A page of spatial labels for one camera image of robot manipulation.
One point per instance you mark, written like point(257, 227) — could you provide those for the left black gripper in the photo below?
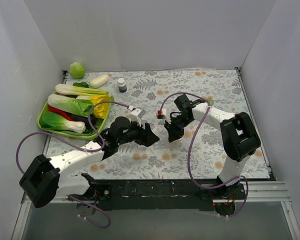
point(142, 135)

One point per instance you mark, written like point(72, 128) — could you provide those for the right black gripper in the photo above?
point(174, 125)

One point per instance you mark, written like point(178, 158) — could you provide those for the green bottle cap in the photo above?
point(210, 101)

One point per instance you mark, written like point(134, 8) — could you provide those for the clear weekly pill organizer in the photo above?
point(164, 144)

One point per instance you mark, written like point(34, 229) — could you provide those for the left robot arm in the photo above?
point(46, 178)

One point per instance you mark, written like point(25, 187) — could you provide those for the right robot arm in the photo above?
point(239, 137)

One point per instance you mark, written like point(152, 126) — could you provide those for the floral table mat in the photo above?
point(202, 153)

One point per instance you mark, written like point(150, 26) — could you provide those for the yellow leafy vegetable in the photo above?
point(101, 109)

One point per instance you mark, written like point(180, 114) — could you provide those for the white cap pill bottle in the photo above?
point(122, 86)

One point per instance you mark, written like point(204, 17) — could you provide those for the purple eggplant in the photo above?
point(78, 118)

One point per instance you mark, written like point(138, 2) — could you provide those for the napa cabbage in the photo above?
point(80, 107)

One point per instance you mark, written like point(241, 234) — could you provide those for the white radish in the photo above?
point(99, 81)

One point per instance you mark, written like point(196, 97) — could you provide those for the green vegetable tray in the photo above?
point(89, 133)

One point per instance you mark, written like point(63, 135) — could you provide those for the red chili pepper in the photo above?
point(60, 112)

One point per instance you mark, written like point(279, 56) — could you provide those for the green cabbage ball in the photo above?
point(77, 70)

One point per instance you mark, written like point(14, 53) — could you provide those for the green bok choy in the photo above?
point(53, 121)

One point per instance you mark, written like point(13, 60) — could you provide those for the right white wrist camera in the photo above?
point(161, 114)

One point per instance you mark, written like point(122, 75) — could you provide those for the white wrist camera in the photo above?
point(161, 114)
point(136, 114)

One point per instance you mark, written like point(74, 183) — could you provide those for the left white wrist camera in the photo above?
point(136, 114)

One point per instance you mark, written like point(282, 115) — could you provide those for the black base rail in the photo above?
point(162, 194)

